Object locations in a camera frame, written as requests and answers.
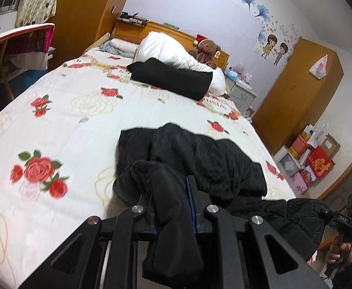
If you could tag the wooden bed headboard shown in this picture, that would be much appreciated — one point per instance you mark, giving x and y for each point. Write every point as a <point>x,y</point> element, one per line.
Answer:
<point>176,33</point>

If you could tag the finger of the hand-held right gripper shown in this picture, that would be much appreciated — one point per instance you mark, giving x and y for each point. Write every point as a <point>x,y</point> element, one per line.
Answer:
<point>325,213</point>

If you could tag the clear plastic bag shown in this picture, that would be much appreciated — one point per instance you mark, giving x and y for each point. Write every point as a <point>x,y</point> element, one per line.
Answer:
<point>242,72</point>

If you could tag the white folded duvet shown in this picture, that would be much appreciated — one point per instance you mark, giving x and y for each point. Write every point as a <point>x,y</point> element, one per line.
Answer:
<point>164,46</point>

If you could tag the pink plaid cloth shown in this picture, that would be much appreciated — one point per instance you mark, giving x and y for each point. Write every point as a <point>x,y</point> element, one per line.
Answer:
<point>28,43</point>

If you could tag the red plastic bin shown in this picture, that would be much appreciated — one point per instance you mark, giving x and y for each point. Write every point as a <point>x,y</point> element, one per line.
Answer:
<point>299,144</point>

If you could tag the person's right forearm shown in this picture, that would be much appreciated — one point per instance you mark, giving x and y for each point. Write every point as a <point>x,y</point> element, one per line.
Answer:
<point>349,277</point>

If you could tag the patterned curtain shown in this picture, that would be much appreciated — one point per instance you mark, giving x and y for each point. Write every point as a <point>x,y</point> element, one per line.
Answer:
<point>39,0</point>

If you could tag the white plastic bag red print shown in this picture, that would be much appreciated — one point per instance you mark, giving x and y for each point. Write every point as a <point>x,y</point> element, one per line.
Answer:
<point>319,67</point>

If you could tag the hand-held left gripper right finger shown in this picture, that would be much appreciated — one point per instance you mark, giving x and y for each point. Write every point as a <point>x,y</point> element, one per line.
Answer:
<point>191,204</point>

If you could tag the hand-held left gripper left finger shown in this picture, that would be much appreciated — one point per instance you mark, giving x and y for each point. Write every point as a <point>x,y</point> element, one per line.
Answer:
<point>134,216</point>

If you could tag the white paper roll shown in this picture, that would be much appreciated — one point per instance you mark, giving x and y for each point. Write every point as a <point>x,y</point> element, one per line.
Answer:
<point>279,155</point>

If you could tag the black puffer jacket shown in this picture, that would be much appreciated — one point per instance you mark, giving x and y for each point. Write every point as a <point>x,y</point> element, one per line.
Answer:
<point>209,156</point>

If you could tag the black folded garment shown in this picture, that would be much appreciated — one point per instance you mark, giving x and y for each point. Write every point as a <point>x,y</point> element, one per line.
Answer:
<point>176,76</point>

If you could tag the cartoon couple wall sticker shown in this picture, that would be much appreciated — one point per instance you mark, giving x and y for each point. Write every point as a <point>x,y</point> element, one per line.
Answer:
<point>273,40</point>

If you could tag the cardboard box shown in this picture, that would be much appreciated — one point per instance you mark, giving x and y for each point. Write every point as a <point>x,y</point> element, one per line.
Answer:
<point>330,144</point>

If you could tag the clear storage bin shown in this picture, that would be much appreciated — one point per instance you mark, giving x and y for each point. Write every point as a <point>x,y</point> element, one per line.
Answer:
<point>290,165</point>

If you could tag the red box with gold print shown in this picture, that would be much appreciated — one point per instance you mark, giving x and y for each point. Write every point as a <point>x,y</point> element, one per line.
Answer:
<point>320,162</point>

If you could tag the blue storage box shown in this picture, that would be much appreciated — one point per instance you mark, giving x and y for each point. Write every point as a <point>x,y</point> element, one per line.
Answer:
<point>37,78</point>

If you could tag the person's right hand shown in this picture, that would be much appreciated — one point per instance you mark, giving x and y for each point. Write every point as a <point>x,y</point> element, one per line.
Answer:
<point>334,254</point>

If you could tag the brown teddy bear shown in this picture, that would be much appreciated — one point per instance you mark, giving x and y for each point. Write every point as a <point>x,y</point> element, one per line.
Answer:
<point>207,51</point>

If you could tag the wooden wardrobe beside curtain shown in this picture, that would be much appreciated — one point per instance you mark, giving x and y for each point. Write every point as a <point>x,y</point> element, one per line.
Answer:
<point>91,9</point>

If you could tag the grey nightstand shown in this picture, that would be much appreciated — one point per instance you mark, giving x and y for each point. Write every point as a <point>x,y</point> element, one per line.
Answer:
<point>242,94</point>

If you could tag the grey crumpled cloth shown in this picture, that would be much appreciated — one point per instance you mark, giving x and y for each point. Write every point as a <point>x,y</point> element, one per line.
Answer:
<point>109,48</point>

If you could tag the white paper bag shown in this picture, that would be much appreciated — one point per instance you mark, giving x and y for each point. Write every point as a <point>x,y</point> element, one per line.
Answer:
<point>312,134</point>

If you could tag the pink floral box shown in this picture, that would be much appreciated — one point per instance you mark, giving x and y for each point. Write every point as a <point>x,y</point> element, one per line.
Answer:
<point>304,182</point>

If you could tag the wooden wardrobe with hanging bag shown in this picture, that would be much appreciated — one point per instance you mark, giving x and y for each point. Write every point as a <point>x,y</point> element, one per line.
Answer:
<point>296,102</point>

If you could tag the small green box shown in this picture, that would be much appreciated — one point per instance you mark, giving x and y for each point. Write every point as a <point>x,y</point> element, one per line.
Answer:
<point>171,25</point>

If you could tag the white bolster pillow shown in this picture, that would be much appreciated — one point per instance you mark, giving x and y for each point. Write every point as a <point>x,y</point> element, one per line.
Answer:
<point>123,45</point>

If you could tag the floral bed sheet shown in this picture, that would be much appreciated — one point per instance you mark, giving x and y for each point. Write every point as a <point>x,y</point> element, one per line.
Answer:
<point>73,126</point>

